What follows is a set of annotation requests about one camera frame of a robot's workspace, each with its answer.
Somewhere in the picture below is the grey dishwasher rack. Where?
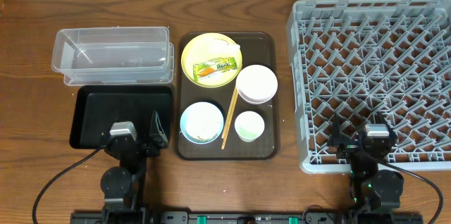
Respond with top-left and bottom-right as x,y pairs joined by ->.
286,0 -> 450,174

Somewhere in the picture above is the brown plastic serving tray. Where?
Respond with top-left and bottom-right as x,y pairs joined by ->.
174,32 -> 279,161

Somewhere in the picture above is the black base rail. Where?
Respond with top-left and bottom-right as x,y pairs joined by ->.
69,210 -> 424,224

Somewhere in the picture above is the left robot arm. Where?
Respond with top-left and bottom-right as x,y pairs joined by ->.
100,111 -> 168,223

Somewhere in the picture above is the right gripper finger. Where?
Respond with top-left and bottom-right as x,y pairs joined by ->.
327,113 -> 347,147
378,112 -> 397,143

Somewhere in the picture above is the wooden chopstick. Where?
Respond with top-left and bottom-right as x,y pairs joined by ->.
221,88 -> 240,150
221,86 -> 238,139

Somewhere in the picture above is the pink white bowl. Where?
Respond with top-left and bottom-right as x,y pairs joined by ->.
236,65 -> 278,105

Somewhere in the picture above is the wooden chopstick right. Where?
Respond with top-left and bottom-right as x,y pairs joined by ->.
221,88 -> 240,150

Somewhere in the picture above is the green snack wrapper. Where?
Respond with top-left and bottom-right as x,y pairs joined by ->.
193,57 -> 237,79

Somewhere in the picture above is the light blue bowl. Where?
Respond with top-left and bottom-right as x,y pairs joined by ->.
180,101 -> 224,144

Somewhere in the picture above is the white green cup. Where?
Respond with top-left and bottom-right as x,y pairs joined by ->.
234,111 -> 265,142

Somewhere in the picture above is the black plastic tray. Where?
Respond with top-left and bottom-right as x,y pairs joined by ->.
69,85 -> 173,149

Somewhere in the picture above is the wooden chopstick left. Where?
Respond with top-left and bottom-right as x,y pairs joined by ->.
221,86 -> 238,139

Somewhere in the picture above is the white tissue wad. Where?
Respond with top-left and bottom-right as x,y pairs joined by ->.
208,39 -> 240,56

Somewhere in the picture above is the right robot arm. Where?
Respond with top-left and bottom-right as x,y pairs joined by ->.
327,114 -> 404,223

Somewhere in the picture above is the clear plastic bin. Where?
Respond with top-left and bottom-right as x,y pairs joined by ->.
51,27 -> 175,86

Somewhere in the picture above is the yellow plate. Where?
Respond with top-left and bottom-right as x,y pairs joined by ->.
181,32 -> 242,88

